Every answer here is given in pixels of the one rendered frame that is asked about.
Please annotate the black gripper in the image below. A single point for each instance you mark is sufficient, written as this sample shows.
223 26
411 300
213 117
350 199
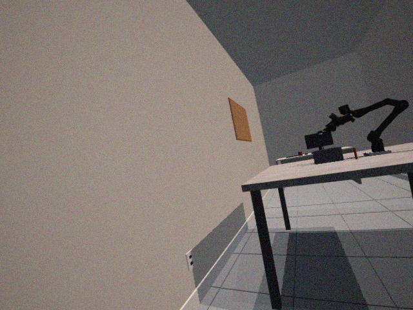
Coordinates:
332 125

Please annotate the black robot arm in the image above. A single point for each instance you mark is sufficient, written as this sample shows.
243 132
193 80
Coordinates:
374 136

